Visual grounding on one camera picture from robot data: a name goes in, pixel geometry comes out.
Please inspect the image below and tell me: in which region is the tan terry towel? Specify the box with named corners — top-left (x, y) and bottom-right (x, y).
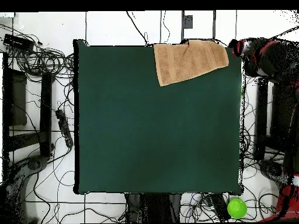
top-left (153, 38), bottom-right (230, 88)

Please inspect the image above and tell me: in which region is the dark green table cloth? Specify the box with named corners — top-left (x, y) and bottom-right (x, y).
top-left (72, 38), bottom-right (248, 195)

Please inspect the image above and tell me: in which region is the grey stand base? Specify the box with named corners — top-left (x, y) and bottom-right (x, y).
top-left (4, 155), bottom-right (50, 223)
top-left (258, 159), bottom-right (290, 185)

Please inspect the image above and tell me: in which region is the bright green ball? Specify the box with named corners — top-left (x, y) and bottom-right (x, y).
top-left (227, 198), bottom-right (248, 219)

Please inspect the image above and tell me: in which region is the black rectangular floor device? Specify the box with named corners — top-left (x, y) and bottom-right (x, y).
top-left (208, 193), bottom-right (232, 222)

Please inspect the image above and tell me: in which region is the black power strip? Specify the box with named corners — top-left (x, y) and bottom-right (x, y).
top-left (55, 109), bottom-right (74, 148)

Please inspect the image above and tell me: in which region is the black electronics box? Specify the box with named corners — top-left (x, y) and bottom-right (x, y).
top-left (4, 33), bottom-right (35, 51)

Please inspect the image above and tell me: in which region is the grey square floor frame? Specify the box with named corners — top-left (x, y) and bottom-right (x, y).
top-left (181, 10), bottom-right (217, 42)

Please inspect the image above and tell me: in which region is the thin black floor cable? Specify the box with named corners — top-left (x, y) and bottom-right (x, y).
top-left (160, 10), bottom-right (171, 44)

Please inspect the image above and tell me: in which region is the thick black floor cable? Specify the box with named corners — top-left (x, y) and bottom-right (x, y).
top-left (126, 10), bottom-right (150, 47)

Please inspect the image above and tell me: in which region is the thin tangled cable cluster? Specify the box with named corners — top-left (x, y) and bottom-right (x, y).
top-left (180, 192), bottom-right (220, 222)

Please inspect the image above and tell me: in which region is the tangled black cable bundle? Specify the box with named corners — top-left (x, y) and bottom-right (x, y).
top-left (6, 34), bottom-right (75, 79)

